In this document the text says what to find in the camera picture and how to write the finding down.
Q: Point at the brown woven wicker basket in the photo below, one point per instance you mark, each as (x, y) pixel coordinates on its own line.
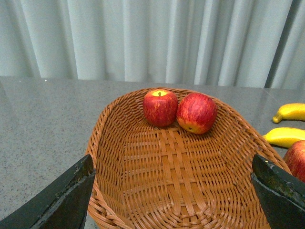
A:
(167, 178)

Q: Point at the pale grey curtain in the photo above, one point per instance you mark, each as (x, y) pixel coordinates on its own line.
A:
(250, 43)

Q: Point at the red apple lying sideways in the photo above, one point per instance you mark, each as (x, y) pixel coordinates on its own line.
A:
(196, 113)

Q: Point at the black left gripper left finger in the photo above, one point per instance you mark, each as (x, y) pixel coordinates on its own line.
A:
(62, 204)

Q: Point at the yellow banana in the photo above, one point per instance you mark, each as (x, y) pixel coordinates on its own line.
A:
(284, 136)
(294, 111)

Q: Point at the red yellow apple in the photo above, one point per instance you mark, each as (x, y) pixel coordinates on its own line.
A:
(295, 159)

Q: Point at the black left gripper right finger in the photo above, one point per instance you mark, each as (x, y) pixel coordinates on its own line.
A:
(281, 195)

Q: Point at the red apple with stem up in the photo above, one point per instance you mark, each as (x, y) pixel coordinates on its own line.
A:
(160, 107)

